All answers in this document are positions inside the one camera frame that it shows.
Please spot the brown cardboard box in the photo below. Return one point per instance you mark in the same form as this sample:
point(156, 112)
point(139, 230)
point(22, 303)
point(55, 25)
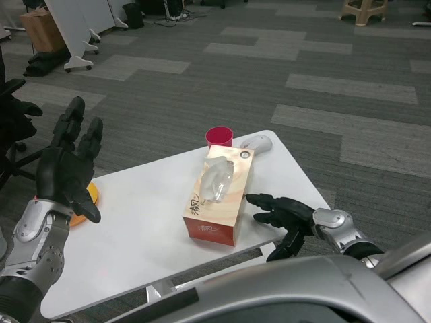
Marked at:
point(42, 30)

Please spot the black bag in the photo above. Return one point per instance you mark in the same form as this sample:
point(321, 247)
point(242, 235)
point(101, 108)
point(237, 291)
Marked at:
point(43, 64)

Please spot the black waste bin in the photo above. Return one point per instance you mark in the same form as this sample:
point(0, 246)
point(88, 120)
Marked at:
point(133, 15)

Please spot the black office chair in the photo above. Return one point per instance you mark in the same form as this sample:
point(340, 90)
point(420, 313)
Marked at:
point(17, 124)

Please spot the orange plate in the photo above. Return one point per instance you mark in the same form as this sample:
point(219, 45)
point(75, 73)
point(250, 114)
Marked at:
point(94, 193)

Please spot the silver robot chest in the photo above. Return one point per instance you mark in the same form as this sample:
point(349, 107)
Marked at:
point(286, 292)

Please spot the pink plastic cup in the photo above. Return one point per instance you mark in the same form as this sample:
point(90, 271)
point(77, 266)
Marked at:
point(219, 136)

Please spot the white partition panel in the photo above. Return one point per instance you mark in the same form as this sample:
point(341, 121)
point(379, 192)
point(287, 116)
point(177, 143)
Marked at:
point(112, 10)
point(6, 13)
point(65, 20)

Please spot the white table frame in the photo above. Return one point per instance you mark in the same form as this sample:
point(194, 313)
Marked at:
point(156, 292)

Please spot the standing person white shoes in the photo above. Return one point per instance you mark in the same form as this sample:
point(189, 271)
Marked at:
point(173, 6)

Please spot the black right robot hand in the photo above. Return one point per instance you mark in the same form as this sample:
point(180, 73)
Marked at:
point(296, 215)

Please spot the white desk foot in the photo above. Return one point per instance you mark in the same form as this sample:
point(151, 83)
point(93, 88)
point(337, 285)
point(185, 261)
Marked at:
point(421, 23)

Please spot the white computer mouse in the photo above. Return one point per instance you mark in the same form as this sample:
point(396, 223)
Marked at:
point(259, 143)

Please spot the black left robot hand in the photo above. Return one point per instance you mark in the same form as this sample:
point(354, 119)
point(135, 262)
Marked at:
point(60, 171)

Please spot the orange and beige tissue box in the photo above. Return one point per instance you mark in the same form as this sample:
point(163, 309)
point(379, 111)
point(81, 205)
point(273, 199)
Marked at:
point(235, 188)

